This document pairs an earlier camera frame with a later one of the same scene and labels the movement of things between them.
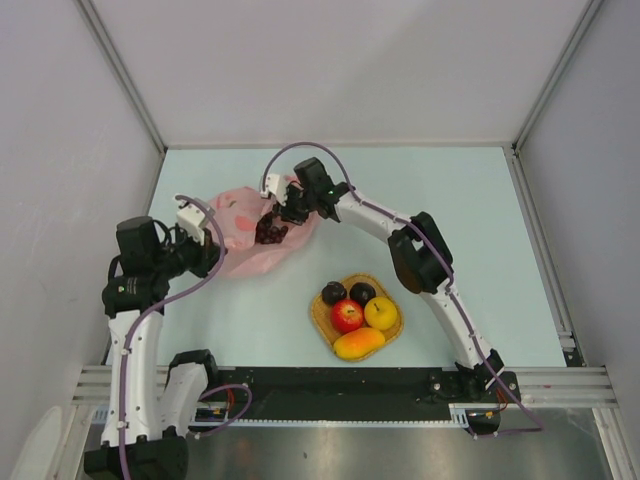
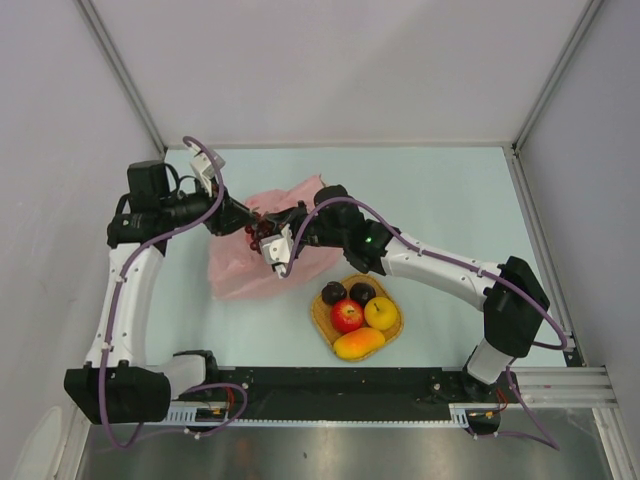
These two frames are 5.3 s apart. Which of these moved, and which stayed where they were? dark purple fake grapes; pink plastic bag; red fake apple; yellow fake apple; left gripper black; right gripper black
Moved: pink plastic bag; dark purple fake grapes; right gripper black; left gripper black
Stayed: yellow fake apple; red fake apple
